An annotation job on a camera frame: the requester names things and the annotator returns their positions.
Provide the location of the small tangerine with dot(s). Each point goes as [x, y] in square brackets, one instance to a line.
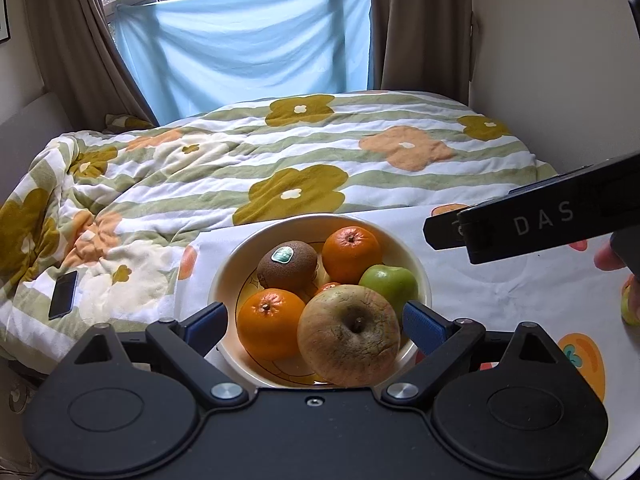
[327, 287]

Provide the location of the brown kiwi with green sticker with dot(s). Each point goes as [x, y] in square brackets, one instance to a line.
[287, 266]

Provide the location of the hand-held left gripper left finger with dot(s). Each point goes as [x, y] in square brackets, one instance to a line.
[207, 325]

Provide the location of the large orange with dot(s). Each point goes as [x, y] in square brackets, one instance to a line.
[270, 324]
[350, 255]

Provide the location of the large brown russet apple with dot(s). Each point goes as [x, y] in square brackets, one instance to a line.
[350, 342]

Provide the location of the floral striped quilt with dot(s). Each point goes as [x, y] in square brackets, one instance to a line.
[225, 150]

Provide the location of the cream bowl with duck print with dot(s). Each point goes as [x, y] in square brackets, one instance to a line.
[235, 260]

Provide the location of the black smartphone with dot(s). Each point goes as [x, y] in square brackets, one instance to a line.
[62, 295]

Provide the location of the brown curtain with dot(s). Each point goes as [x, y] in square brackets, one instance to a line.
[75, 35]
[425, 25]

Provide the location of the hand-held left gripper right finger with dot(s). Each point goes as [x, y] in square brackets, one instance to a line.
[422, 325]

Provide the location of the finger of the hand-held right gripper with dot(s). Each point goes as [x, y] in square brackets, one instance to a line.
[442, 229]

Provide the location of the person's right hand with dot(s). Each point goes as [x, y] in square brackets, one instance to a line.
[609, 259]

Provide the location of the green apple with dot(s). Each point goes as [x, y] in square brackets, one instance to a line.
[392, 285]
[626, 305]

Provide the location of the framed wall picture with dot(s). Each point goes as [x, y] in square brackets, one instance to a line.
[4, 17]

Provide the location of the white fruit-printed cloth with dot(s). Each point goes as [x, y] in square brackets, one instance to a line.
[500, 285]

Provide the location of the light blue hanging cloth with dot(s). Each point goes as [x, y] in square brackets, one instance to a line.
[240, 45]

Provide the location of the grey bed board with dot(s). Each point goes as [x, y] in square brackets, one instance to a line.
[30, 130]

